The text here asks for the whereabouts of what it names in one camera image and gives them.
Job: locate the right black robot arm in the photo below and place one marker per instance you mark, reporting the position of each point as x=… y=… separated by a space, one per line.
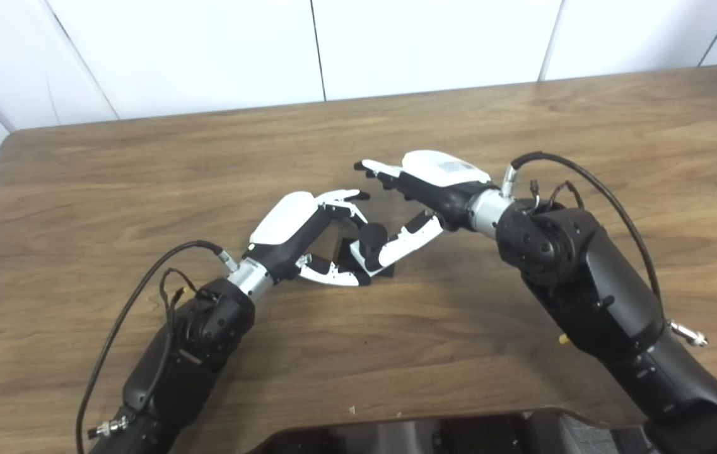
x=591 y=284

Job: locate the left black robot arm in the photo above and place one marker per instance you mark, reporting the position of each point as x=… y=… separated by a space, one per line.
x=181 y=366

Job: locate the black peg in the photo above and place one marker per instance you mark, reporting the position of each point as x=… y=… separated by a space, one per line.
x=371 y=238

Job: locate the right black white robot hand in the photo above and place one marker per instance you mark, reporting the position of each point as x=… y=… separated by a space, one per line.
x=446 y=180

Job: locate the black robot torso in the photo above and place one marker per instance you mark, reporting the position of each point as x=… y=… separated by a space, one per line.
x=396 y=438

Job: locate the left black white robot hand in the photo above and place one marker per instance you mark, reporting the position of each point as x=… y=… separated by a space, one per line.
x=282 y=221

